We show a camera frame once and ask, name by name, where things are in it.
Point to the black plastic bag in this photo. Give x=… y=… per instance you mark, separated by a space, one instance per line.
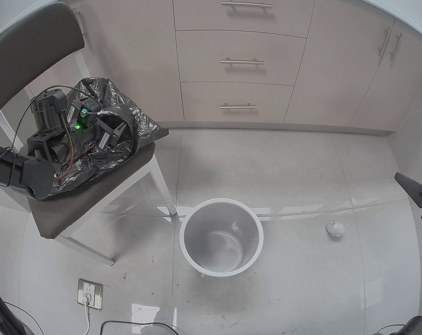
x=127 y=99

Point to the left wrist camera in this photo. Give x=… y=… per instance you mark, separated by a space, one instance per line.
x=87 y=108

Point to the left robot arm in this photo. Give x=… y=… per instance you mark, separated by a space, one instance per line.
x=36 y=173

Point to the white trash bin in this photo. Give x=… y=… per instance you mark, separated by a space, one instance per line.
x=214 y=222

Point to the grey padded chair white legs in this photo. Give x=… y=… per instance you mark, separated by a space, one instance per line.
x=99 y=194

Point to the white paper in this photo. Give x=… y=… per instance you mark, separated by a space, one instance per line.
x=335 y=229

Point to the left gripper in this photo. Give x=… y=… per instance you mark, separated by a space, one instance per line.
x=87 y=134

